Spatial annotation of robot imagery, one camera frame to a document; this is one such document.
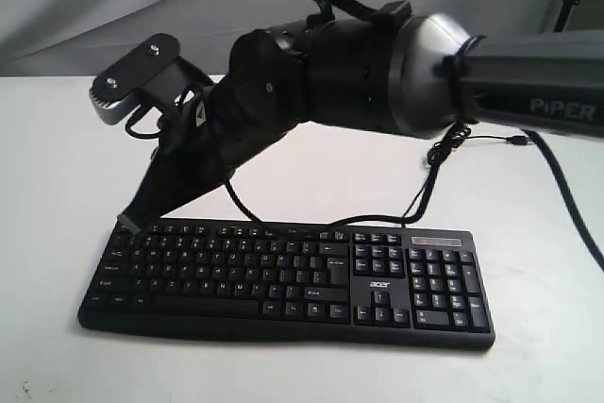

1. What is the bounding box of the black fabric-covered gripper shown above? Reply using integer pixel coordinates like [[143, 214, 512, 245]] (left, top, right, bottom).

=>
[[117, 84, 284, 236]]

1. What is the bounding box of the black silver piper robot arm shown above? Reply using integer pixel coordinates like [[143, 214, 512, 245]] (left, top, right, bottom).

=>
[[119, 4, 603, 233]]

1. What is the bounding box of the black acer keyboard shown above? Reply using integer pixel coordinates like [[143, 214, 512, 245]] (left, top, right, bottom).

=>
[[78, 218, 495, 350]]

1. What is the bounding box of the black keyboard usb cable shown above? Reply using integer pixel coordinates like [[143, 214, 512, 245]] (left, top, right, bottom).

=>
[[400, 120, 529, 229]]

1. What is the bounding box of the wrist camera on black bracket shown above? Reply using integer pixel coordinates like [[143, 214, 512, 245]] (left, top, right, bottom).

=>
[[89, 33, 214, 126]]

